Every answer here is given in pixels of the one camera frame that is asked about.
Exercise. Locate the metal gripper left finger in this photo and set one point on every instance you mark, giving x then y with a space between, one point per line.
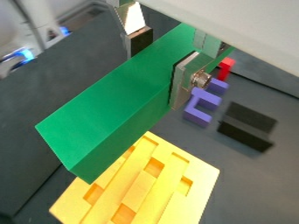
136 34

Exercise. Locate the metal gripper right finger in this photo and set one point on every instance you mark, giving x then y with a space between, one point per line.
190 71

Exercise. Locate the green rectangular block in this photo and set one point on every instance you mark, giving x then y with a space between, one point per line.
95 127

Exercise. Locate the yellow slotted board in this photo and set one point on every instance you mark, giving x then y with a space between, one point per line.
156 185

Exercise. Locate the purple interlocking block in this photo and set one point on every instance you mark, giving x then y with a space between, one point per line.
206 99

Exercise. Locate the red interlocking block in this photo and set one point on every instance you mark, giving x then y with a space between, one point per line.
225 68

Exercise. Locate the black angled bracket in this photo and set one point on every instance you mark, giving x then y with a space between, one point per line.
247 126

